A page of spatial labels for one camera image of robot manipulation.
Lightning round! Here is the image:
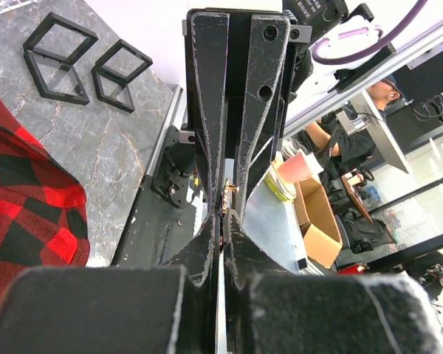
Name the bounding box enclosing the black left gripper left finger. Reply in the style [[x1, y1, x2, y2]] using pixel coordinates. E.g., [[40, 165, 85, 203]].
[[164, 212, 220, 353]]

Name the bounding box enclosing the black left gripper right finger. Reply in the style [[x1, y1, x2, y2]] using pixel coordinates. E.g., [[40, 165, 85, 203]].
[[223, 209, 294, 353]]

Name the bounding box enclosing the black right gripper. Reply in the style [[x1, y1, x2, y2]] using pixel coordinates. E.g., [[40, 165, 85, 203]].
[[185, 8, 312, 210]]

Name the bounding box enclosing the red black plaid shirt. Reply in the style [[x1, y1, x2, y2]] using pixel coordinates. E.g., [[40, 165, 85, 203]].
[[0, 99, 90, 299]]

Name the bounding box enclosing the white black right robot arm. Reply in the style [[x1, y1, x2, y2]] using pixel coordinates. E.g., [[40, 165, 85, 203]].
[[182, 1, 389, 213]]

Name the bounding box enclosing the brown cardboard box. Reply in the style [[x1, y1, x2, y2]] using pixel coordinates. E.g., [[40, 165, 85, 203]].
[[293, 177, 343, 268]]

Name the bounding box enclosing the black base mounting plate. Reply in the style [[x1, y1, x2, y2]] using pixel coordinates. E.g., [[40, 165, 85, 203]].
[[111, 176, 203, 268]]

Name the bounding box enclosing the pink cup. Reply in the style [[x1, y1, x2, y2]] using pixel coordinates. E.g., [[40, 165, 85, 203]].
[[278, 152, 314, 184]]

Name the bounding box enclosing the seated person in background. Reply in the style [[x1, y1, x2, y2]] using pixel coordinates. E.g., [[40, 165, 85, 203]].
[[296, 75, 401, 187]]

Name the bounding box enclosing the black wire frame stand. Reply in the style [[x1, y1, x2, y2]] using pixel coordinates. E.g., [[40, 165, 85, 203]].
[[92, 39, 153, 114], [23, 12, 98, 105]]

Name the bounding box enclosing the aluminium frame rail front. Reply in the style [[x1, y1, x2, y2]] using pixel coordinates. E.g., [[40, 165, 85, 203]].
[[283, 19, 443, 137]]

